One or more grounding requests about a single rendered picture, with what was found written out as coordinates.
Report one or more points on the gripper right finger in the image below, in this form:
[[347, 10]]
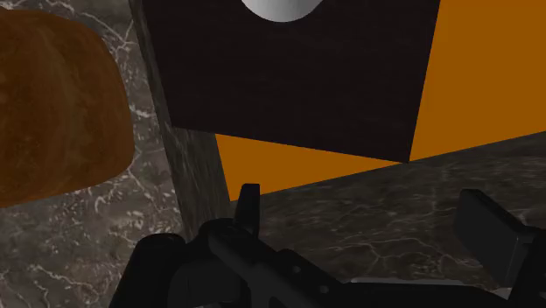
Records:
[[494, 234]]

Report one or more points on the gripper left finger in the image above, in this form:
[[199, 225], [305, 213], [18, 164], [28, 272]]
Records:
[[239, 251]]

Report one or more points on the brown bread loaf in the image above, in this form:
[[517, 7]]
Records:
[[55, 106]]

